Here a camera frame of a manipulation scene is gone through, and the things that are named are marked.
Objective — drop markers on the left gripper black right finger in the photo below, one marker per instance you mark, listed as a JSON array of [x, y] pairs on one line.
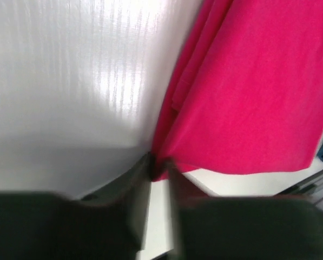
[[284, 226]]

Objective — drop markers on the magenta t shirt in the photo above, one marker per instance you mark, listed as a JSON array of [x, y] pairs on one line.
[[246, 95]]

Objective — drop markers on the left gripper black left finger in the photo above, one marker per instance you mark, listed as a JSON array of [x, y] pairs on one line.
[[108, 223]]

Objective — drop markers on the aluminium frame rail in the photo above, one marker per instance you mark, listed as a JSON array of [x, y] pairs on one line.
[[307, 186]]

